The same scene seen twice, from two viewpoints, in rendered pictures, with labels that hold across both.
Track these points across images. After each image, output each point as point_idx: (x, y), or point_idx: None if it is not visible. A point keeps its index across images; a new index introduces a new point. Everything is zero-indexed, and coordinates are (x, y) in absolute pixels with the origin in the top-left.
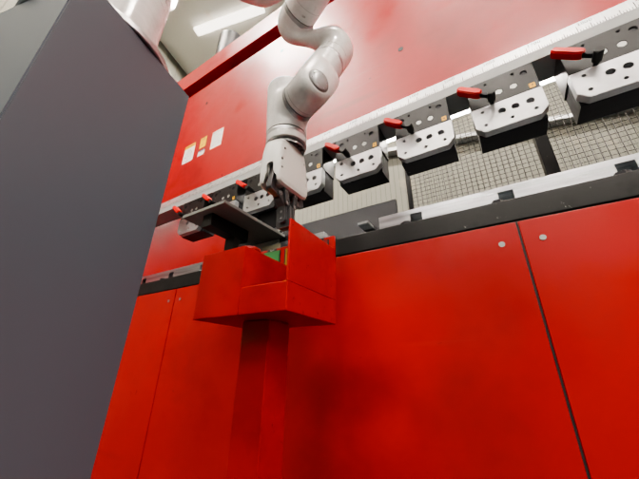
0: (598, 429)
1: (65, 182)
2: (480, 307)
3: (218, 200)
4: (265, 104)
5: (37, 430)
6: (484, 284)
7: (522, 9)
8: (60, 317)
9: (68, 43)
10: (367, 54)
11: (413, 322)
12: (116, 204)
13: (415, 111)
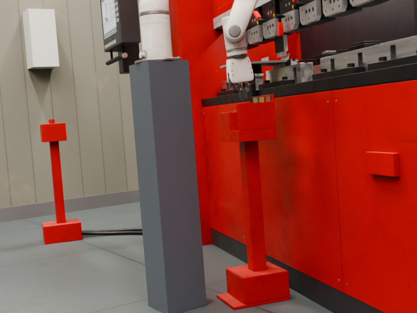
0: (340, 179)
1: (167, 124)
2: (322, 131)
3: (250, 22)
4: None
5: (183, 178)
6: (323, 120)
7: None
8: (179, 155)
9: (154, 87)
10: None
11: (308, 135)
12: (180, 122)
13: None
